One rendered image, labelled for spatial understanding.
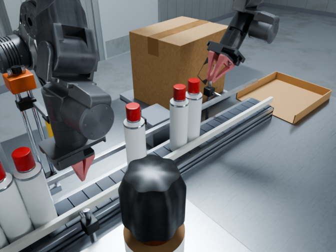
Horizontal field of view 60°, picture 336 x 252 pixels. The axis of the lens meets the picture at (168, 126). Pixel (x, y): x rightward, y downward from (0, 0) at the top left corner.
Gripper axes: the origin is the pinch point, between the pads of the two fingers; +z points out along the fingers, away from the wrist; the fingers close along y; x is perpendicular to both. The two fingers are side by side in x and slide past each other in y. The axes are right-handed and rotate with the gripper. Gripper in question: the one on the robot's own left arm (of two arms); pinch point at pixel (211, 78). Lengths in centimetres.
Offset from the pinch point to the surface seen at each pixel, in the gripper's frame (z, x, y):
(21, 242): 49, -35, 3
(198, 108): 9.2, -1.5, 2.1
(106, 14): -47, 137, -279
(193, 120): 13.0, -0.1, 1.6
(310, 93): -21, 62, 7
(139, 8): -81, 180, -284
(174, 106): 12.0, -9.2, 0.4
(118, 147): 27.7, -16.4, -3.6
